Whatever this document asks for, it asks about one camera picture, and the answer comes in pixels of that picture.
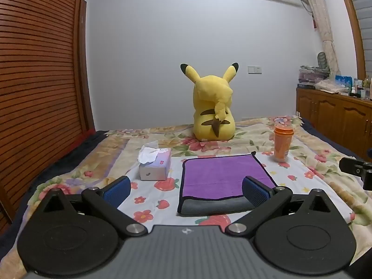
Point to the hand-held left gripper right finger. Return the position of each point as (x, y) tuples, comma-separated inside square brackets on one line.
[(253, 192)]

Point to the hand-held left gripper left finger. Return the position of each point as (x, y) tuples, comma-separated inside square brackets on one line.
[(117, 191)]

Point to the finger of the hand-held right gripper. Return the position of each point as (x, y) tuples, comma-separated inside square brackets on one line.
[(356, 168)]

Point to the purple and grey towel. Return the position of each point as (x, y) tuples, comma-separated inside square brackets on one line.
[(218, 175)]

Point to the white strawberry print cloth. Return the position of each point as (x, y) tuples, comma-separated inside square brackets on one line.
[(151, 206)]

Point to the floral bed blanket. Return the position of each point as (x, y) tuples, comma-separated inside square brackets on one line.
[(87, 162)]

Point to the white tissue box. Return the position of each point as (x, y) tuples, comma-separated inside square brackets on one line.
[(155, 165)]

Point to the orange plastic cup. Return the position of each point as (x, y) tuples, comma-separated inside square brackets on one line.
[(282, 145)]

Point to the wooden cabinet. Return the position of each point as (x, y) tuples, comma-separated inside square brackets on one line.
[(331, 113)]

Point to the group of small bottles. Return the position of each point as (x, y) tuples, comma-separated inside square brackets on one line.
[(361, 88)]

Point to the beige cloth pile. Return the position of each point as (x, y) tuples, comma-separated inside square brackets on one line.
[(328, 86)]

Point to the blue printed box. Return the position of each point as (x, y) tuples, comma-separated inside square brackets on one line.
[(343, 82)]

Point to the yellow plush toy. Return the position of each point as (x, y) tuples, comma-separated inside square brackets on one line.
[(213, 104)]

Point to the stack of folded cloths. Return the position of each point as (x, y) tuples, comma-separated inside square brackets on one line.
[(312, 75)]

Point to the wooden slatted wardrobe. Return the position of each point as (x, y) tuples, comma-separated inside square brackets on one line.
[(37, 78)]

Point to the beige patterned curtain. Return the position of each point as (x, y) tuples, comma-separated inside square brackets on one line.
[(322, 20)]

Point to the grey window blinds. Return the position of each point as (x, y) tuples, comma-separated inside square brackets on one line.
[(363, 11)]

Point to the white wall switch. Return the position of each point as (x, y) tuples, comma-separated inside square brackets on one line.
[(255, 69)]

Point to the wooden window frame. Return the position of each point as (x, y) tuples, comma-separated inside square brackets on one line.
[(353, 26)]

